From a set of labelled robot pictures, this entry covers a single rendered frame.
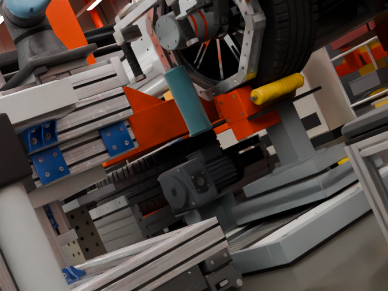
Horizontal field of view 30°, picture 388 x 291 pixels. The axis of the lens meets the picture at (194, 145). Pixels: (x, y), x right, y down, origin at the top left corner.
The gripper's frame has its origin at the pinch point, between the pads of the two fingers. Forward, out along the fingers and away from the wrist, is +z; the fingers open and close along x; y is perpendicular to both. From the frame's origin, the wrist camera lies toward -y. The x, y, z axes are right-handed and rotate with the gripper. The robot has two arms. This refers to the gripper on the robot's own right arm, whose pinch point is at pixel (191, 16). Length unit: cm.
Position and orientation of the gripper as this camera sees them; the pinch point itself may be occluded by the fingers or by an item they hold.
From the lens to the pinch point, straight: 240.7
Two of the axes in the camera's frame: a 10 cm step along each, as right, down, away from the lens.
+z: -5.7, 2.8, 7.7
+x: -7.1, 3.1, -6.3
